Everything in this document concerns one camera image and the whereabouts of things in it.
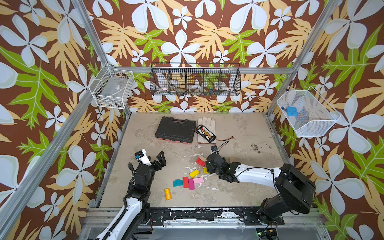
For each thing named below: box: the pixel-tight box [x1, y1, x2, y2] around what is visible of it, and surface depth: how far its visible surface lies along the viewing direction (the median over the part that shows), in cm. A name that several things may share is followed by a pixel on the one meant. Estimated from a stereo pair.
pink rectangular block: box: [193, 177, 204, 184], surface depth 87 cm
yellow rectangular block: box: [189, 169, 200, 178], surface depth 91 cm
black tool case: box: [155, 116, 197, 144], surface depth 107 cm
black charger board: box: [197, 125, 217, 143], surface depth 107 cm
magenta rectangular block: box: [188, 178, 195, 190], surface depth 86 cm
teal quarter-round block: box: [173, 179, 184, 187], surface depth 88 cm
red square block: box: [183, 176, 189, 188], surface depth 86 cm
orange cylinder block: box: [164, 188, 172, 201], surface depth 83 cm
